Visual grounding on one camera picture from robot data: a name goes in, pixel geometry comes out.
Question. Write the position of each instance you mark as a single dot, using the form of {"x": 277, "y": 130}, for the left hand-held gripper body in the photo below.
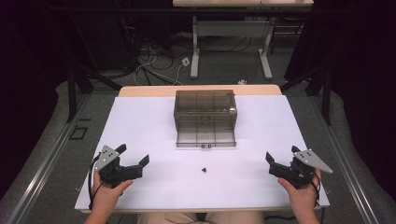
{"x": 109, "y": 160}

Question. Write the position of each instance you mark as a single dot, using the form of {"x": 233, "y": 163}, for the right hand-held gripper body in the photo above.
{"x": 297, "y": 174}

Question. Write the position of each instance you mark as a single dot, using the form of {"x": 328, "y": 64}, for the person's right hand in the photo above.
{"x": 303, "y": 199}

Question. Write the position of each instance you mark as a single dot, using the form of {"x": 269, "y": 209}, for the person's left hand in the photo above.
{"x": 106, "y": 197}

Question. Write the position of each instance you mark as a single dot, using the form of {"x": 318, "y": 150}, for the white table mat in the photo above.
{"x": 193, "y": 189}

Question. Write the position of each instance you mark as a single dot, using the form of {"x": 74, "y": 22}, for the small black screw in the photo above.
{"x": 204, "y": 170}

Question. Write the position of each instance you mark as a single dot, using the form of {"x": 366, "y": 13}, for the black metal stand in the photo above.
{"x": 72, "y": 93}
{"x": 326, "y": 96}

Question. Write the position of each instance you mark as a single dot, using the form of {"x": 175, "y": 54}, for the light wooden table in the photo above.
{"x": 149, "y": 90}

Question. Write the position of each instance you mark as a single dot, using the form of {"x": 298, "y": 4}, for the smoky clear plastic drawer box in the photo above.
{"x": 205, "y": 109}

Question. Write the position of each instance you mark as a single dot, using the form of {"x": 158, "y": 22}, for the small white floor plug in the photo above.
{"x": 242, "y": 81}

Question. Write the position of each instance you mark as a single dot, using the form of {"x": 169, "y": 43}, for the dark curtain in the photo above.
{"x": 364, "y": 77}
{"x": 25, "y": 77}

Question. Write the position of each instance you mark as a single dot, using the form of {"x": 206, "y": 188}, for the white power adapter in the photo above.
{"x": 185, "y": 61}

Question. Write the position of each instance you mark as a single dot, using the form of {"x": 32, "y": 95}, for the white desk with metal legs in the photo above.
{"x": 195, "y": 46}

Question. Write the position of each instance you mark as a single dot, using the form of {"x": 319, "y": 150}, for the metal floor rail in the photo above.
{"x": 46, "y": 161}
{"x": 351, "y": 174}

